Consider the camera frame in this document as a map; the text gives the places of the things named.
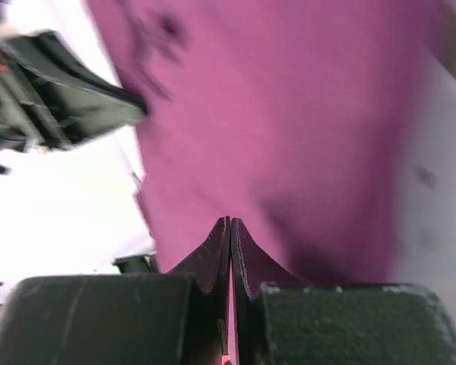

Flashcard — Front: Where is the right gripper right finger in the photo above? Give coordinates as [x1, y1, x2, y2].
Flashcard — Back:
[230, 218, 456, 364]

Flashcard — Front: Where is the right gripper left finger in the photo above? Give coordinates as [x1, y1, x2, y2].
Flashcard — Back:
[0, 217, 230, 365]

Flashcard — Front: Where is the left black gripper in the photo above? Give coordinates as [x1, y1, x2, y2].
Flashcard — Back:
[0, 31, 147, 175]

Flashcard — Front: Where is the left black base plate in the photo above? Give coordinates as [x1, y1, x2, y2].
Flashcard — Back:
[112, 254, 159, 274]

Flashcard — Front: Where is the purple cloth mat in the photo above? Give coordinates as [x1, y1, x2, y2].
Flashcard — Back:
[87, 1, 447, 282]

